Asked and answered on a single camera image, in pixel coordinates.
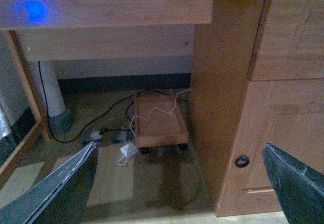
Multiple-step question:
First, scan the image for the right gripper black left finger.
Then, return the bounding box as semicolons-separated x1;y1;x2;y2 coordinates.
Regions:
1;142;99;223

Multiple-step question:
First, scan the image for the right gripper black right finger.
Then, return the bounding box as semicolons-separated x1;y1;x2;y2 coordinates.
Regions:
262;143;323;223

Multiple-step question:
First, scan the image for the power strip on floor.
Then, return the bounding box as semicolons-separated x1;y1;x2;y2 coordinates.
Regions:
81;127;130;145

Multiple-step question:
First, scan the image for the white power adapter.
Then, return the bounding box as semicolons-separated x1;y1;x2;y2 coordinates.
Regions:
120;143;138;158

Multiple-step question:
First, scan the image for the white pipe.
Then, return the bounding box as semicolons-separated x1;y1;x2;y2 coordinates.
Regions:
28;62;66;117

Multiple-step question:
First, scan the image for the wooden rolling cart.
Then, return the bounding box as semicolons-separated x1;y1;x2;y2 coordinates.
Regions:
130;89;189;154

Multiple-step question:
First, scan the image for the wooden desk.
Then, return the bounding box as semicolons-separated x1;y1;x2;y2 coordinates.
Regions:
1;0;323;217

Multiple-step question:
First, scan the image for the sliding wooden keyboard tray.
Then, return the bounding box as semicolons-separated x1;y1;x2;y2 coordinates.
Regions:
1;0;213;30

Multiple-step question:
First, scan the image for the black ring cabinet pull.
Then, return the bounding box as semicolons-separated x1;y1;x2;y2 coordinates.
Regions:
234;155;250;168

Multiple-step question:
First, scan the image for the white cable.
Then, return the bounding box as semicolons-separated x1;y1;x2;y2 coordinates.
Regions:
116;88;191;166

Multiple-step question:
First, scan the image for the black cable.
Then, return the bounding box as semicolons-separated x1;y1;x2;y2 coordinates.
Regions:
37;61;188;144

